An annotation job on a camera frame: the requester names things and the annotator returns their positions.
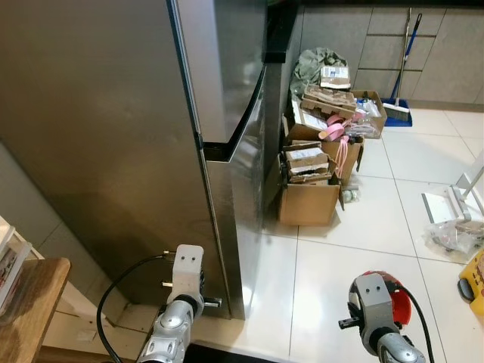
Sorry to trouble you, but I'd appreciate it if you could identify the grey fridge lower door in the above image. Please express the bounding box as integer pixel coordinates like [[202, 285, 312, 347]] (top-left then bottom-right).
[[203, 64, 268, 320]]

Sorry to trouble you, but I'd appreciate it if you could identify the steel grey fridge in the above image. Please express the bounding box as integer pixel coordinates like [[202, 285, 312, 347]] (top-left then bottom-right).
[[0, 0, 268, 320]]

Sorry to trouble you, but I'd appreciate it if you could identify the black floor mat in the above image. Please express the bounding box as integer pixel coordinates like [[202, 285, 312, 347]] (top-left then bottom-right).
[[181, 342, 262, 363]]

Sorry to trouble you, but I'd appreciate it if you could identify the open brown cardboard box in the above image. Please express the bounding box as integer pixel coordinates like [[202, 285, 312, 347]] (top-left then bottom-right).
[[277, 178, 345, 227], [286, 123, 365, 186]]

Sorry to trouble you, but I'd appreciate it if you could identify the yellow plastic bin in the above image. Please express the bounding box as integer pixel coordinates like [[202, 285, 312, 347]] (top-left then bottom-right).
[[458, 248, 484, 317]]

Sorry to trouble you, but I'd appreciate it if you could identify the clear plastic bag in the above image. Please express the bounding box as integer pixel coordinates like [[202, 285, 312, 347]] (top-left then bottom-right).
[[425, 219, 484, 262]]

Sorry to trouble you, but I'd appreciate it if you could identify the white folding stand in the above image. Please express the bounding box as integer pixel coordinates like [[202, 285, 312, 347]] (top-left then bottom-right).
[[420, 155, 484, 228]]

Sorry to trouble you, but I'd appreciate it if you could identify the light wooden table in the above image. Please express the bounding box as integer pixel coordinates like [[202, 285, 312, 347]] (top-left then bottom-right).
[[0, 257, 71, 363]]

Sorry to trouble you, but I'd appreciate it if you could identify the small labelled cardboard box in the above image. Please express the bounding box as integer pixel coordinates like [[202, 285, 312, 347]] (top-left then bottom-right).
[[284, 140, 331, 182], [319, 65, 352, 90]]

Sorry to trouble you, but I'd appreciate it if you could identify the pink tape roll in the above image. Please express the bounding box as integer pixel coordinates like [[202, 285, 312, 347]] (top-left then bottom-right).
[[318, 121, 349, 143]]

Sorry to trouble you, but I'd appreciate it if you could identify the clear labelled plastic container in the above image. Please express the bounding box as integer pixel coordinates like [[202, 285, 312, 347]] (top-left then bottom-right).
[[0, 217, 33, 311]]

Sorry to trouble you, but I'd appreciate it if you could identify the flat white labelled cardboard box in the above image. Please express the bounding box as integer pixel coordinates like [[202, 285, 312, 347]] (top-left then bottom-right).
[[291, 95, 334, 141]]

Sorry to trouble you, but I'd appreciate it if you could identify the cardboard box of bottles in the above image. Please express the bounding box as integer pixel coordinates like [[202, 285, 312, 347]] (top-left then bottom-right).
[[349, 90, 389, 140]]

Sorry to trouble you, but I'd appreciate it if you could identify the brown pulp packing tray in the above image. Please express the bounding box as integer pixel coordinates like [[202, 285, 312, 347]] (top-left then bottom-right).
[[301, 85, 358, 120]]

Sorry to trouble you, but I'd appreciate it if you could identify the green garbage bag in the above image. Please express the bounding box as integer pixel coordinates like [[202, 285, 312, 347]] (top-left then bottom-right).
[[291, 47, 350, 95]]

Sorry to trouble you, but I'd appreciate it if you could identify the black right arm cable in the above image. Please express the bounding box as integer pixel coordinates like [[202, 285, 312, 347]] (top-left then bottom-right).
[[389, 284, 436, 363]]

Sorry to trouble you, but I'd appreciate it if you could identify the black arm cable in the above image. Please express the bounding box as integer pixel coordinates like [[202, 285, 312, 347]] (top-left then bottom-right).
[[389, 284, 436, 363], [96, 254, 176, 363]]

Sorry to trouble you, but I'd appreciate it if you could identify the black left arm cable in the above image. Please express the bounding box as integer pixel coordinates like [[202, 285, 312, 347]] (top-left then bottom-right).
[[96, 254, 176, 363]]

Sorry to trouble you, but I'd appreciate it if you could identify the pink cable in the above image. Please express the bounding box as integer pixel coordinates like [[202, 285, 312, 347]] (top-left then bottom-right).
[[333, 132, 360, 178]]

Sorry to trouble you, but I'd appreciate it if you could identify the grey handled broom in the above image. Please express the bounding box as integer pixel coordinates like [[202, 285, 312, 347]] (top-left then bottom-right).
[[382, 8, 415, 114]]

